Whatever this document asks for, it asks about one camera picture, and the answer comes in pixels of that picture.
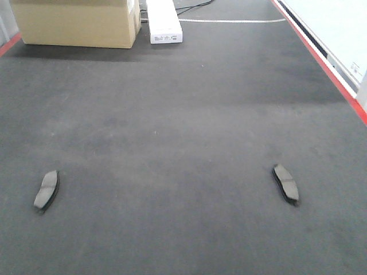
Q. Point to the cardboard box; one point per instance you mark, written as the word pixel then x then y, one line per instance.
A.
pixel 98 24

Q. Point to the white conveyor side rail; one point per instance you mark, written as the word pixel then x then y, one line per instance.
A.
pixel 334 32

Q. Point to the brake pad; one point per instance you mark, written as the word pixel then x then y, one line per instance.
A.
pixel 287 184
pixel 47 192

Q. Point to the long white box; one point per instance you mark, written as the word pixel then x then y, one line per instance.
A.
pixel 164 25

